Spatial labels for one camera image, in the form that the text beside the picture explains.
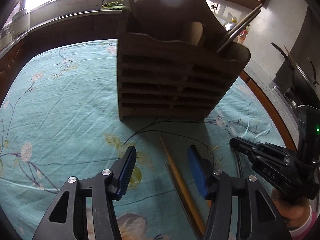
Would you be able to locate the dark metal chopstick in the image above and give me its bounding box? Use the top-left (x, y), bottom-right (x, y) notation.
top-left (165, 162), bottom-right (202, 240)

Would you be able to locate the steel spoon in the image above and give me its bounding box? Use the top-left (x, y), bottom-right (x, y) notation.
top-left (181, 22), bottom-right (203, 47)

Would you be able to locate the person's right hand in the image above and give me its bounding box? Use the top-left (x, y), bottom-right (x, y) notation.
top-left (271, 188), bottom-right (311, 230)

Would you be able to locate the gas stove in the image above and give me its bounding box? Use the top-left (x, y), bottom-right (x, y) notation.
top-left (273, 85), bottom-right (304, 118)

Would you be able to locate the teal floral tablecloth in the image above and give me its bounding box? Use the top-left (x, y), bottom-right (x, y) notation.
top-left (1, 40), bottom-right (284, 239)

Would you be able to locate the black wok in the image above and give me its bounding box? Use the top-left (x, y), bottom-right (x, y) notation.
top-left (271, 42), bottom-right (319, 101)

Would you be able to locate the wooden utensil holder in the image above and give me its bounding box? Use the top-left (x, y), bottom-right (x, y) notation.
top-left (117, 0), bottom-right (251, 120)

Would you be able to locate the green vegetable basket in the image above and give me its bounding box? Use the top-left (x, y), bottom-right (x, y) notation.
top-left (100, 0), bottom-right (126, 10)

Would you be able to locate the white electric pot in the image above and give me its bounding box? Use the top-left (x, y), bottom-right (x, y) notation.
top-left (10, 8), bottom-right (30, 37)

